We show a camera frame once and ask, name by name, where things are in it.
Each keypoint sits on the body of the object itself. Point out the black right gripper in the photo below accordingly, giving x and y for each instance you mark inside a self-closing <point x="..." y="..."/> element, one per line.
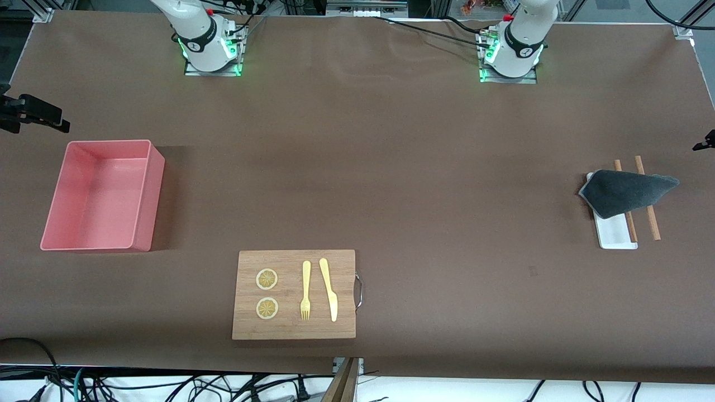
<point x="12" y="109"/>

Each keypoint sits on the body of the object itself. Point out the grey cloth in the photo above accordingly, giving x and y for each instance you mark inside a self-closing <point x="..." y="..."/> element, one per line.
<point x="620" y="192"/>

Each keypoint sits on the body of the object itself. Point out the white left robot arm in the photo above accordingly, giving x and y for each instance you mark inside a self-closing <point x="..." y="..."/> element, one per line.
<point x="522" y="39"/>

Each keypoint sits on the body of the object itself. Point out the pink plastic bin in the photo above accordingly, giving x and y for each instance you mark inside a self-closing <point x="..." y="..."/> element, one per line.
<point x="95" y="201"/>

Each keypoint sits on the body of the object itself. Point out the white rectangular tray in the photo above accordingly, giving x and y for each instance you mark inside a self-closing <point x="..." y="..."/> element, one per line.
<point x="614" y="234"/>

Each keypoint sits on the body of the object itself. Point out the wooden cutting board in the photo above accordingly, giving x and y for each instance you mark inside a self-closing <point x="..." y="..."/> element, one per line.
<point x="251" y="262"/>

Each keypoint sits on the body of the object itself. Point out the brown table cover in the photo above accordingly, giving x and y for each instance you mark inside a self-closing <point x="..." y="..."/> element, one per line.
<point x="503" y="312"/>

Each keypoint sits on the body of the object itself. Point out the lemon slice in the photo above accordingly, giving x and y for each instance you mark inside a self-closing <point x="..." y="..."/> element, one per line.
<point x="267" y="308"/>
<point x="267" y="279"/>

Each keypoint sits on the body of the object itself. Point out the yellow fork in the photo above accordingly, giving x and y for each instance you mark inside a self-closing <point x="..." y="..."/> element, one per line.
<point x="306" y="273"/>

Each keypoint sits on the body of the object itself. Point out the grey power strip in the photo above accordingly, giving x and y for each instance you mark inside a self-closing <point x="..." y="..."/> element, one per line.
<point x="363" y="10"/>

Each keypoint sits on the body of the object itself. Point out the yellow knife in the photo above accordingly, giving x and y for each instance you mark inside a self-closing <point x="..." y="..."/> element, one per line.
<point x="332" y="304"/>

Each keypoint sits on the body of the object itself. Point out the wooden support beam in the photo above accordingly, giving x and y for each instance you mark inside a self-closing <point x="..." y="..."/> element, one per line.
<point x="343" y="385"/>

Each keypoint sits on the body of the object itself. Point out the aluminium frame corner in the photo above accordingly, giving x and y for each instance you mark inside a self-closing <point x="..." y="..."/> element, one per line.
<point x="43" y="15"/>
<point x="682" y="30"/>

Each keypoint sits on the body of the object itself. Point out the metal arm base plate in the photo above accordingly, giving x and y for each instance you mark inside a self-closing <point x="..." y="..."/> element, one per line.
<point x="528" y="79"/>
<point x="223" y="71"/>

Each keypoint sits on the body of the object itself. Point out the metal table bracket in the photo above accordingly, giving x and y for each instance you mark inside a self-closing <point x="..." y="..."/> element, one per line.
<point x="360" y="365"/>

